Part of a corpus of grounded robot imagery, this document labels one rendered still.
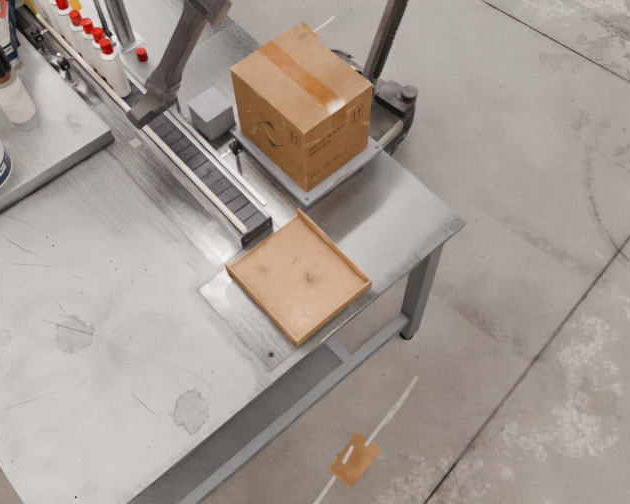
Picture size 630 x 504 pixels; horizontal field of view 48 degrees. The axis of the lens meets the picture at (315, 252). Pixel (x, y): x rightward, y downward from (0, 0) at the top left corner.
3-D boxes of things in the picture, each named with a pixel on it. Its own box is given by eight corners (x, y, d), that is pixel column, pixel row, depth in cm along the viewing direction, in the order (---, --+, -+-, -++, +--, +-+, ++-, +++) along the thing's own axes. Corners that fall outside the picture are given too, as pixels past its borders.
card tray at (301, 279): (225, 269, 191) (223, 262, 187) (298, 214, 199) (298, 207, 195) (297, 347, 180) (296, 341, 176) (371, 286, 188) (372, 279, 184)
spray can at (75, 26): (82, 64, 221) (61, 13, 203) (95, 55, 222) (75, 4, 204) (93, 72, 219) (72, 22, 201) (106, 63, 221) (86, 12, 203)
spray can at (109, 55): (110, 92, 215) (91, 42, 197) (123, 82, 217) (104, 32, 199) (122, 100, 213) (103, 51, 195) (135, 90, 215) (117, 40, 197)
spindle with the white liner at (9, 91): (5, 118, 211) (-41, 45, 184) (31, 103, 213) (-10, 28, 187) (20, 136, 207) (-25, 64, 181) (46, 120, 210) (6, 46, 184)
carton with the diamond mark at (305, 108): (240, 131, 211) (229, 67, 187) (300, 90, 218) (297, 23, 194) (307, 193, 200) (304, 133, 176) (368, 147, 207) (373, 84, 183)
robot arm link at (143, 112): (179, 95, 181) (155, 70, 181) (145, 123, 178) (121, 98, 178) (176, 111, 193) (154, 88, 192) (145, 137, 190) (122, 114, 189)
